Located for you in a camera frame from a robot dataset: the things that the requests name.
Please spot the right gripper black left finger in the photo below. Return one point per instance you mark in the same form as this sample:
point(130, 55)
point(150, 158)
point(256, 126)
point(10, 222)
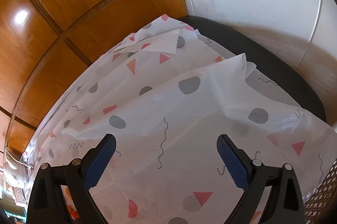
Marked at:
point(47, 203)

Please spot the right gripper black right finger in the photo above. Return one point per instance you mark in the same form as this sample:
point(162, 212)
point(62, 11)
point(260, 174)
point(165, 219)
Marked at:
point(284, 204)

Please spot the wooden wall cabinet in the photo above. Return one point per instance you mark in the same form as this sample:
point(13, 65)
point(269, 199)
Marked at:
point(47, 44)

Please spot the white patterned tablecloth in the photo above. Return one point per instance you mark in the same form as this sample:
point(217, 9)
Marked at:
point(166, 93)

